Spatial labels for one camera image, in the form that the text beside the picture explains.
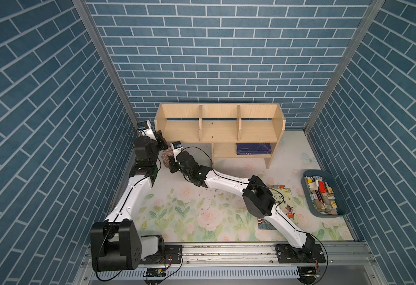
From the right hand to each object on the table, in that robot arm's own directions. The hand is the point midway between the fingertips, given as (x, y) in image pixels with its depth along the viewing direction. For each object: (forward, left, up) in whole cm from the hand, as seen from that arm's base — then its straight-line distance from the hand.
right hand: (169, 156), depth 88 cm
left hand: (+4, 0, +15) cm, 15 cm away
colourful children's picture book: (-14, -59, -15) cm, 62 cm away
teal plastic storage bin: (-8, -79, -14) cm, 81 cm away
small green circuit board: (-46, -3, -18) cm, 49 cm away
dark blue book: (+10, -38, -1) cm, 40 cm away
